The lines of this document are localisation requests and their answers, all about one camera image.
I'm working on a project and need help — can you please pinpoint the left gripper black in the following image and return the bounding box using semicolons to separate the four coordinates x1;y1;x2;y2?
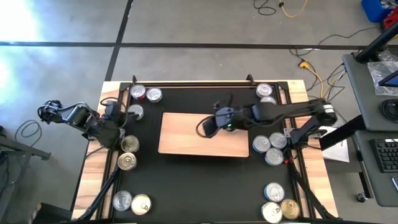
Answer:
104;101;140;125

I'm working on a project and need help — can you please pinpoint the clear plastic bag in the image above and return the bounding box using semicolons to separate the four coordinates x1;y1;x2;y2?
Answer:
366;60;398;96

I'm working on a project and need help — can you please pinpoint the teal label tuna can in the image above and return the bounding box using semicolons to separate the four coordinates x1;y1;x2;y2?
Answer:
252;134;272;154
264;147;285;167

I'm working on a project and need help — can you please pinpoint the grey desk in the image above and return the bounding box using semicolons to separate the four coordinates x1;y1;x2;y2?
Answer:
354;129;398;208
341;51;398;132

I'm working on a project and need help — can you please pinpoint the blue rim silver can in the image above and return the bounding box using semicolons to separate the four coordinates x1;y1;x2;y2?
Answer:
264;182;285;203

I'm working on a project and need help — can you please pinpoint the red label seafood can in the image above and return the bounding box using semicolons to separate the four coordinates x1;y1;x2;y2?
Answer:
259;95;277;105
129;83;147;101

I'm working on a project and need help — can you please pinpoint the black table mat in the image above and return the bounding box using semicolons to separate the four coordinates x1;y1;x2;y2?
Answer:
119;84;295;223

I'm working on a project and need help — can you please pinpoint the green white label can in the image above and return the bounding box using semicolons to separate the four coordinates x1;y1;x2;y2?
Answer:
128;104;145;121
269;131;288;150

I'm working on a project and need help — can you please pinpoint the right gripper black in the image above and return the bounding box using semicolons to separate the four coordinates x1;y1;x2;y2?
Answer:
201;94;253;139

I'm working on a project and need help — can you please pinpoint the yellow floor cable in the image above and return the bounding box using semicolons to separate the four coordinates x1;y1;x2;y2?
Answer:
279;0;309;19

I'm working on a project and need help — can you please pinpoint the black floor cable loop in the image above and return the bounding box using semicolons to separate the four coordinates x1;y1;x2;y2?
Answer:
253;0;277;16
14;119;43;147

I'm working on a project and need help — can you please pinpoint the gold lid seafood can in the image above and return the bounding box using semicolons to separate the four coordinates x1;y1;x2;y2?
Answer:
120;134;140;154
280;198;301;220
117;152;137;172

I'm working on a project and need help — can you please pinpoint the red container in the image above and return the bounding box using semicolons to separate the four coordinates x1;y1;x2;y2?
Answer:
381;14;398;30

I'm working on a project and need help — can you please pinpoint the black box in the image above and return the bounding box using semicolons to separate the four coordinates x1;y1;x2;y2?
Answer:
30;202;75;224

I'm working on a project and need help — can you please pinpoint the black desk beam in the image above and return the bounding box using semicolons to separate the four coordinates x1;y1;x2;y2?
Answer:
318;114;367;152

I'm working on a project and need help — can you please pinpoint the grey metal stand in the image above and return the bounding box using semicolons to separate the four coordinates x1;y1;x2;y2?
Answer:
0;124;52;218

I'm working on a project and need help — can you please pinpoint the blue bin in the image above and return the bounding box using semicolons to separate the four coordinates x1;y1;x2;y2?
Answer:
360;0;394;23

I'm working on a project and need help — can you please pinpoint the pale gold lid can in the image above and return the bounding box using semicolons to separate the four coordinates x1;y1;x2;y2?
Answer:
261;201;283;224
131;194;152;216

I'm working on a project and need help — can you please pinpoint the plain silver lid can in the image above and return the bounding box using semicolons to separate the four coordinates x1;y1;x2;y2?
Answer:
112;190;133;212

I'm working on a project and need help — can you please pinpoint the yellow extension cord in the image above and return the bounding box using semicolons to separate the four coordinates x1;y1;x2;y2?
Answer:
298;60;326;110

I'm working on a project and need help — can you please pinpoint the white paper sheet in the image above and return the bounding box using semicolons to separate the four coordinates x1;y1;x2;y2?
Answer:
320;126;351;163

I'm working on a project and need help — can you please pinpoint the long black floor cable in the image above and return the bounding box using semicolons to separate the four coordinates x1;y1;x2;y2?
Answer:
289;26;379;58

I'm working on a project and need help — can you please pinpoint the yellow blue label can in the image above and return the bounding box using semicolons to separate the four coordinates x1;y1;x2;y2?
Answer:
256;82;274;99
146;87;163;104

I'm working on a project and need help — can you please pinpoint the black keyboard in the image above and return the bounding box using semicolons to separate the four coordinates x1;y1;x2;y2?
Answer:
369;138;398;174

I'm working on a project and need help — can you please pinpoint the blue screen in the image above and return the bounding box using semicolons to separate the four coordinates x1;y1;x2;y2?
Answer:
378;70;398;88

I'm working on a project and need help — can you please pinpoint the black monitor pole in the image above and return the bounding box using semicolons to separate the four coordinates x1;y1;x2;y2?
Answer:
356;23;398;63

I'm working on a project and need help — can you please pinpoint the coiled black cable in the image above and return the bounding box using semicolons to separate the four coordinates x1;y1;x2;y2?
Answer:
379;98;398;123

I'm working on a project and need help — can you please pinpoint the wooden cutting board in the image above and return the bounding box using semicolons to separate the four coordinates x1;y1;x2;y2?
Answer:
157;111;250;158

